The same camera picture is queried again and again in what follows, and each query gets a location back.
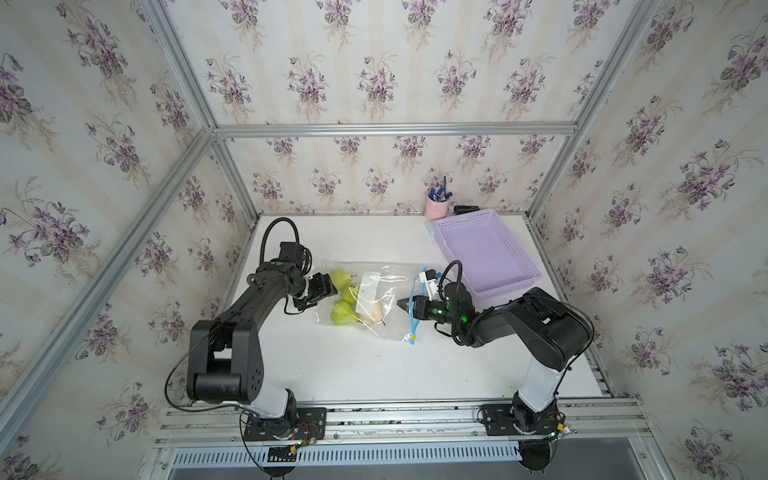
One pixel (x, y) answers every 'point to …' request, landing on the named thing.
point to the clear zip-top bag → (363, 300)
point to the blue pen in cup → (443, 189)
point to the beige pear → (377, 315)
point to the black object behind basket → (462, 209)
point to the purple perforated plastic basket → (493, 260)
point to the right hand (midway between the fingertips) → (404, 305)
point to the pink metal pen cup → (434, 210)
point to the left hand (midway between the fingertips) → (329, 296)
